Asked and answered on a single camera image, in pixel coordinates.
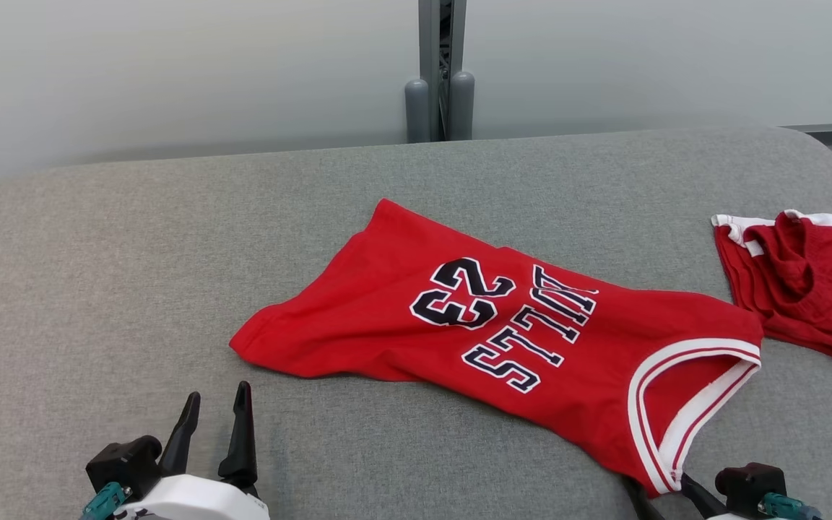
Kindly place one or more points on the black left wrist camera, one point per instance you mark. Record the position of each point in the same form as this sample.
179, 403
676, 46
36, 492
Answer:
123, 462

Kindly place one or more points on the red shorts with white stripes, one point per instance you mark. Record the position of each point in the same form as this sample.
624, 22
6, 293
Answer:
820, 289

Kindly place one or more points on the teal right camera connector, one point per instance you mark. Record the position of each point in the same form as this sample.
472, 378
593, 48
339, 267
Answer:
788, 507

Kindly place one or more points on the grey metal partition frame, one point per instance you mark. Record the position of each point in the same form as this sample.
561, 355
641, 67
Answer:
430, 43

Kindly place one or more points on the grey cylindrical post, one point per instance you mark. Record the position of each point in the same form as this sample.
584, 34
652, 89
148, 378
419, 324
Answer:
417, 112
462, 108

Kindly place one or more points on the red basketball jersey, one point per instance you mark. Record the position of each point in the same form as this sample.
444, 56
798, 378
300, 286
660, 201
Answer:
387, 310

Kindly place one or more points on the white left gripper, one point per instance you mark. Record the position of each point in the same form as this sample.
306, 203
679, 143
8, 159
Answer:
199, 502

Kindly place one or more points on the teal left camera connector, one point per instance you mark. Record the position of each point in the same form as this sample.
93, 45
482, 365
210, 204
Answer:
104, 502

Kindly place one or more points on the teal camera connector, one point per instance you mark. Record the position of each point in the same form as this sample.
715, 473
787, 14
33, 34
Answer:
104, 502
788, 507

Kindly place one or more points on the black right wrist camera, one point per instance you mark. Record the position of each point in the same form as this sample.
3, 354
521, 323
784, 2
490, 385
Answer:
748, 485

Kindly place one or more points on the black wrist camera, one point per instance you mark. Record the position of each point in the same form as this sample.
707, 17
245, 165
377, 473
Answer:
123, 462
748, 485

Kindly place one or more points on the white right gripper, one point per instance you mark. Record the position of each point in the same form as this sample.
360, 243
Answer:
730, 517

